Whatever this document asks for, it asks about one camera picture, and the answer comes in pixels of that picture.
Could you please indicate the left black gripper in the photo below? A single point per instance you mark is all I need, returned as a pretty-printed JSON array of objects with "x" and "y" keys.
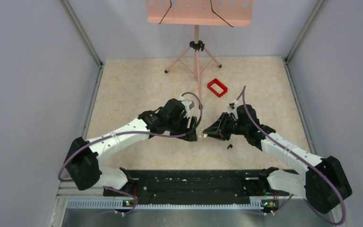
[{"x": 186, "y": 130}]

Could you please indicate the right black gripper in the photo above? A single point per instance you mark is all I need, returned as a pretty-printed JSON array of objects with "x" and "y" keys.
[{"x": 218, "y": 129}]

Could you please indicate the beige earbud charging case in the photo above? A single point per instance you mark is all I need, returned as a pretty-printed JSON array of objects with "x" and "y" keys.
[{"x": 201, "y": 134}]

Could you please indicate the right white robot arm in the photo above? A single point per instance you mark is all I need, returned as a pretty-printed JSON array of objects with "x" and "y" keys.
[{"x": 321, "y": 181}]

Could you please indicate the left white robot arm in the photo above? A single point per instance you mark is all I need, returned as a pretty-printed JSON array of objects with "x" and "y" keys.
[{"x": 84, "y": 160}]

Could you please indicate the red plastic box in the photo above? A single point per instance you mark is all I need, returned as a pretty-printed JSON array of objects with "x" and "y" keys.
[{"x": 217, "y": 87}]

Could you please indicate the pink music stand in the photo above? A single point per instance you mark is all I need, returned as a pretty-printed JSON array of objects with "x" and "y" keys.
[{"x": 231, "y": 13}]

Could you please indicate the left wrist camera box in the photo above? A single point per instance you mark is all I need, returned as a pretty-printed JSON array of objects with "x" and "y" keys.
[{"x": 189, "y": 105}]

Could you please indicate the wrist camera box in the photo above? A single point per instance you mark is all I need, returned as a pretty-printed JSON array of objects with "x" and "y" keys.
[
  {"x": 231, "y": 106},
  {"x": 189, "y": 105}
]

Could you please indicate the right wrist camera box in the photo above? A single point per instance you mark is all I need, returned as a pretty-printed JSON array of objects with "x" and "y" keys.
[{"x": 231, "y": 106}]

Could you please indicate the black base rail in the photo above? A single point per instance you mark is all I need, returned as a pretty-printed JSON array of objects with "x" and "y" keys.
[{"x": 194, "y": 187}]

